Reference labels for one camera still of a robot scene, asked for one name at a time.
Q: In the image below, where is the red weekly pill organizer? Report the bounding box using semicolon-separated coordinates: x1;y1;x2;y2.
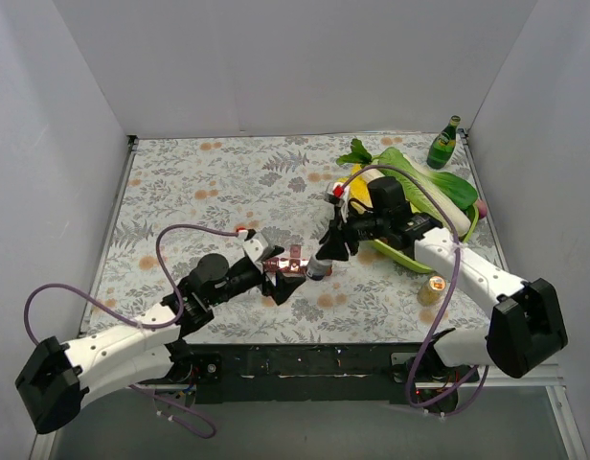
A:
263;244;312;275

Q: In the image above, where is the white pill bottle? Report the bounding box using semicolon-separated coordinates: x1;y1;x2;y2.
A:
306;256;332;281

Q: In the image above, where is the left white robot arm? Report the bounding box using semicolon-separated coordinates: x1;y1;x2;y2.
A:
15;253;306;434

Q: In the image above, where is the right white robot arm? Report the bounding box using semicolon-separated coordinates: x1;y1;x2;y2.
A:
306;176;568;381

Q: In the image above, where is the green oval vegetable tray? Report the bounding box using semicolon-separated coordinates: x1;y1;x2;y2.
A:
370;205;479;274

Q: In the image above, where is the yellow napa cabbage toy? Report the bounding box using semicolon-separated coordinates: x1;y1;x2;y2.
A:
336;164;372;207

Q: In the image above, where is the green bok choy toy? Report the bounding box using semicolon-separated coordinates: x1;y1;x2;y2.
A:
376;147;479;231

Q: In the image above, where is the small orange-lid jar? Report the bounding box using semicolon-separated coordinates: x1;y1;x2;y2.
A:
417;275;446;307

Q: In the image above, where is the green glass bottle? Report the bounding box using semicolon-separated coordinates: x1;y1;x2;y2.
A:
426;115;461;170

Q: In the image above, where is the floral patterned table mat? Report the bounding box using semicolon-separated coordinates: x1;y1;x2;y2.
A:
81;134;488;343

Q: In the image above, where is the pink radish toy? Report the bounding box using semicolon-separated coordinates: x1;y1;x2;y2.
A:
474;199;488;219

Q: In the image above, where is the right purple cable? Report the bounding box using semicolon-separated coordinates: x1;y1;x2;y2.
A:
342;164;490;418

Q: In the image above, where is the purple cable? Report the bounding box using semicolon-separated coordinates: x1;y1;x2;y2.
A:
342;164;490;418
22;223;248;440

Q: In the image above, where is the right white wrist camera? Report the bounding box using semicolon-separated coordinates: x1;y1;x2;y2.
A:
324;181;351;220

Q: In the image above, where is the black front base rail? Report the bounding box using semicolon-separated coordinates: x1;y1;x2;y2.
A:
126;342;468;406

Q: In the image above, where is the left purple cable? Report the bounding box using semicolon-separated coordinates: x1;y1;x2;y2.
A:
22;223;248;440

